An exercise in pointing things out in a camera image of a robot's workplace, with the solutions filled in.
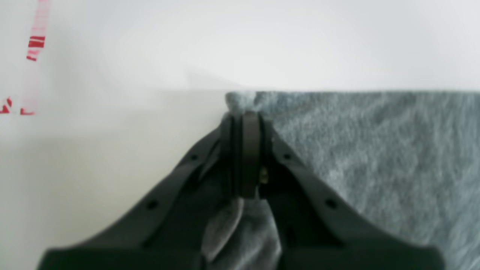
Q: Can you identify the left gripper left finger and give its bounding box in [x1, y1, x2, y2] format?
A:
[38, 113, 242, 270]

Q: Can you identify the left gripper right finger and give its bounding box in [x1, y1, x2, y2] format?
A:
[242, 112, 445, 270]

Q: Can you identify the grey T-shirt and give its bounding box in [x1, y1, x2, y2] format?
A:
[226, 92, 480, 270]

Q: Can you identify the red tape rectangle marking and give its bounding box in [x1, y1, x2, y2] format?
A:
[1, 0, 52, 115]

